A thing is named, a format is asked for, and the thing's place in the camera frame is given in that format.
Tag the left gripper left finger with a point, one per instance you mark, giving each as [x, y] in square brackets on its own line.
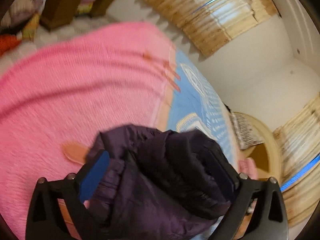
[79, 187]

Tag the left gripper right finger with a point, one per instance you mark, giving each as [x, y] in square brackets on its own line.
[232, 220]

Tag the dark purple puffer jacket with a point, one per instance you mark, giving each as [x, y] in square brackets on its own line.
[159, 185]

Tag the beige clothes pile on floor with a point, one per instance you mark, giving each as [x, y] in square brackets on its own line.
[21, 11]

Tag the patterned pillow at bed edge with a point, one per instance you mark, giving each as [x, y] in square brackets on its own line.
[247, 135]

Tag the pink and blue patterned blanket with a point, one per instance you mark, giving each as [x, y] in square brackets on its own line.
[66, 93]

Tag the beige patterned window curtain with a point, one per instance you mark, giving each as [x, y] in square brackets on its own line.
[210, 24]

